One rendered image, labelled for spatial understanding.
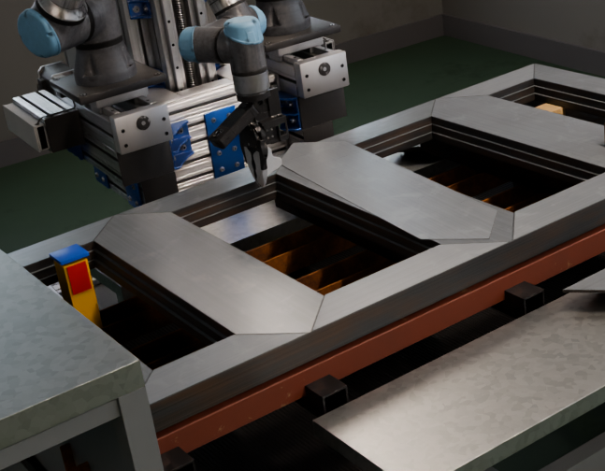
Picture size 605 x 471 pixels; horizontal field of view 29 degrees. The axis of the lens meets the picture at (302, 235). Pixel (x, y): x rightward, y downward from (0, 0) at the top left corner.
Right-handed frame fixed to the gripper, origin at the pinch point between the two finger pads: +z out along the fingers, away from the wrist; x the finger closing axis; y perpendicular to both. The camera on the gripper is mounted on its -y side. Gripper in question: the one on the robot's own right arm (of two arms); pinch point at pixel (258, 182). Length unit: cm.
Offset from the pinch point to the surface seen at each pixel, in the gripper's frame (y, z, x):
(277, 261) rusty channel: -2.4, 15.9, -6.9
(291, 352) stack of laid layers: -33, 3, -62
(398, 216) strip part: 9.2, 0.9, -37.0
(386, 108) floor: 200, 87, 227
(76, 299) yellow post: -47.4, 7.6, -5.5
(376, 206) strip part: 9.5, 0.9, -29.4
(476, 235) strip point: 13, 1, -55
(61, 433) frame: -78, -12, -80
